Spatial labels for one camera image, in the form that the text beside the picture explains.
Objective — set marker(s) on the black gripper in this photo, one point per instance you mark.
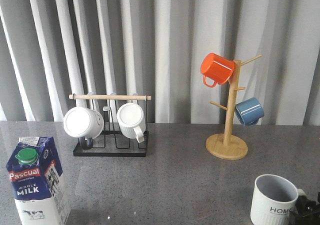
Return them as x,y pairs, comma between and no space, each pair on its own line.
306,212

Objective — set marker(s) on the white HOME mug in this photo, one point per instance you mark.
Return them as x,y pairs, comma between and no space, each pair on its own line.
274,197

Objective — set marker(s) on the blue white milk carton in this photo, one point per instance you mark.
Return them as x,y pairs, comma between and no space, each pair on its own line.
38,183

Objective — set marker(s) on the wooden mug tree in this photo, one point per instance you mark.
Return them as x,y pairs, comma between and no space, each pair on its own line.
225,145

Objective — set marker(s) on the blue mug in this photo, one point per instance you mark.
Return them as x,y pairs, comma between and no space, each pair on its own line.
249,112

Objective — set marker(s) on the orange mug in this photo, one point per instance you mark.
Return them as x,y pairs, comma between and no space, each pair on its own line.
216,70

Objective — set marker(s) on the white ribbed mug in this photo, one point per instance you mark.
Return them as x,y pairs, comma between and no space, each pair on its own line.
131,120

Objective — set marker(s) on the black metal mug rack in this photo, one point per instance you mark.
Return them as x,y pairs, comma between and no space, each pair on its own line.
111,142

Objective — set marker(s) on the white smiley face mug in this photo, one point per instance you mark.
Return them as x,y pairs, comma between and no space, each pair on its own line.
85,124

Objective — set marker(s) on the grey white curtain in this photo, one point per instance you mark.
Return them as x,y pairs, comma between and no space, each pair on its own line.
50,49

